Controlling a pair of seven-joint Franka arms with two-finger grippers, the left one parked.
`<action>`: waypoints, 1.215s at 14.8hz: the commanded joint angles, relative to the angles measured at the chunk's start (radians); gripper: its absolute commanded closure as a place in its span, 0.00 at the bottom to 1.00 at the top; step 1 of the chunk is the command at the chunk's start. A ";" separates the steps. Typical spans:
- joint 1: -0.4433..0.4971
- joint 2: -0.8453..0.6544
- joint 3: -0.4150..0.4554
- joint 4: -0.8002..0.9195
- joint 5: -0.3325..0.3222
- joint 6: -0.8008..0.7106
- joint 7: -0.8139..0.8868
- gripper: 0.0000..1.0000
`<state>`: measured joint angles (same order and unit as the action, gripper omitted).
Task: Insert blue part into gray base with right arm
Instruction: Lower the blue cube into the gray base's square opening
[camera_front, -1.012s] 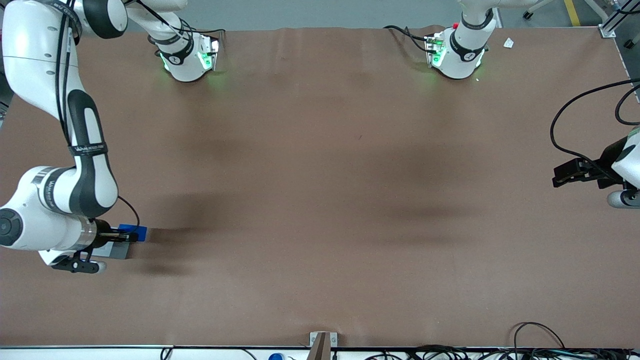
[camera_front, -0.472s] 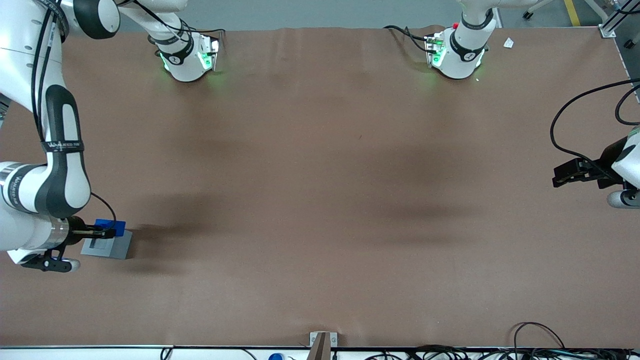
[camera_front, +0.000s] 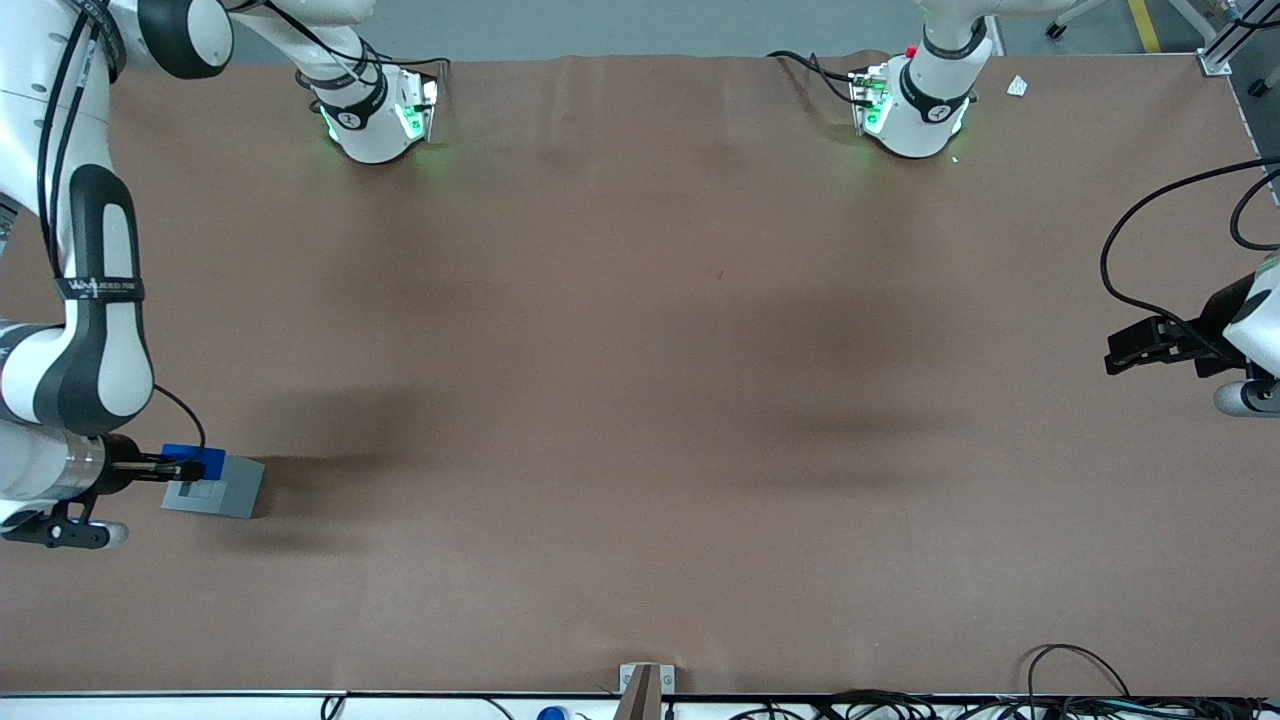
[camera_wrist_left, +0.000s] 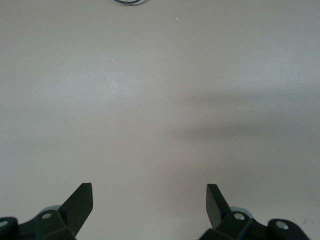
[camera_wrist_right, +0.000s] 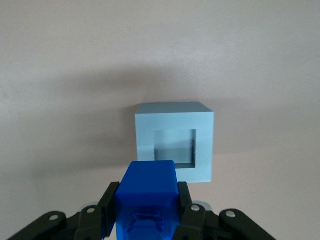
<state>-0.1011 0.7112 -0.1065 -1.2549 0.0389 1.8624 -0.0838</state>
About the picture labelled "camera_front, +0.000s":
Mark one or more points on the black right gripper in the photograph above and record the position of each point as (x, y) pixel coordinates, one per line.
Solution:
(122, 473)

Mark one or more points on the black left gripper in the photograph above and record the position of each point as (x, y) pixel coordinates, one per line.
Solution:
(1216, 312)

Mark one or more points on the blue plastic part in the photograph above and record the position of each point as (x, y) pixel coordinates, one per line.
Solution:
(210, 460)

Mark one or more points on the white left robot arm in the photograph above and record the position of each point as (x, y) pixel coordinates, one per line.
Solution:
(930, 100)

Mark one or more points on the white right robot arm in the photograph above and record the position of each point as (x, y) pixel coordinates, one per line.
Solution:
(100, 330)

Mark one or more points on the gray base block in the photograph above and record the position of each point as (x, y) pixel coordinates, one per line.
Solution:
(235, 490)

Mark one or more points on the white paper scrap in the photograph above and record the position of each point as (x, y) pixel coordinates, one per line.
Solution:
(1018, 86)

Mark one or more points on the white chair leg with caster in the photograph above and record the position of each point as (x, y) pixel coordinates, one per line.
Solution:
(1070, 15)

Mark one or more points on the blue round cap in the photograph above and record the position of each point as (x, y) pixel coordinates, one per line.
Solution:
(552, 714)

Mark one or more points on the paper table cover sheet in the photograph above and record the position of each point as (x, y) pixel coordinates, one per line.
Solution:
(640, 400)

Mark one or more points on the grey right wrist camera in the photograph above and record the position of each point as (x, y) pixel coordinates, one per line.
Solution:
(112, 534)

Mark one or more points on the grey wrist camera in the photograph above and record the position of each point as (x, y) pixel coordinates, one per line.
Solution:
(112, 534)
(1240, 398)

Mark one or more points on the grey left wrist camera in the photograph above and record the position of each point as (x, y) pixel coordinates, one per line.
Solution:
(1240, 398)

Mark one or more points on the aluminium frame profile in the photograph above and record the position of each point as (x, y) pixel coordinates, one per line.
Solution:
(1215, 62)

